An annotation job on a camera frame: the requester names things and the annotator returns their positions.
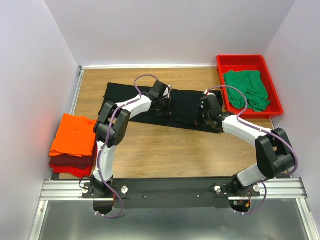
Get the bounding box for black t shirt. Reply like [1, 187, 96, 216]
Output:
[103, 82, 219, 133]

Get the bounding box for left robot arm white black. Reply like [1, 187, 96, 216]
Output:
[90, 80, 172, 198]

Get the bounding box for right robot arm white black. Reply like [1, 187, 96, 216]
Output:
[197, 94, 298, 196]

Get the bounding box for green t shirt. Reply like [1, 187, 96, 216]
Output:
[223, 70, 271, 112]

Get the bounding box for red plastic bin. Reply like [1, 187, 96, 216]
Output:
[216, 54, 284, 119]

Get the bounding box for orange folded t shirt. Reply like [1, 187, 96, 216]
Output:
[49, 113, 97, 158]

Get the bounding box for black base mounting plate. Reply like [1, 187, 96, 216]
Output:
[82, 177, 260, 213]

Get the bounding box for red folded t shirt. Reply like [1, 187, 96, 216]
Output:
[49, 159, 96, 178]

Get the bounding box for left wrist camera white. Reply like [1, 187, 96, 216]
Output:
[163, 85, 173, 98]

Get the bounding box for aluminium frame rail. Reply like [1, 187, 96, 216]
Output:
[39, 178, 308, 201]

